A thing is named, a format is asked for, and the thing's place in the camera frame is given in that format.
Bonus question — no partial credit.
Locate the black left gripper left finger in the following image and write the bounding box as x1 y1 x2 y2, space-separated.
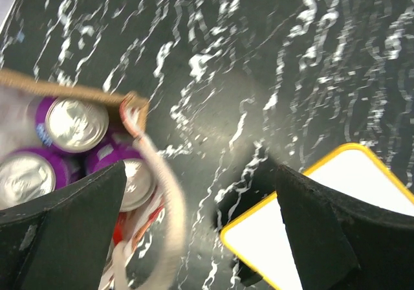
1 162 126 289

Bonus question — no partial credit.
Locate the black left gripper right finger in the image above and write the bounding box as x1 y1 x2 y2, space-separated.
276 165 413 289

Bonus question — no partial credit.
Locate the brown canvas bag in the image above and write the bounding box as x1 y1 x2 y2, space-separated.
1 69 186 289

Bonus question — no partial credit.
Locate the yellow framed whiteboard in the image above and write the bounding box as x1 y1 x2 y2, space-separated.
220 143 413 289

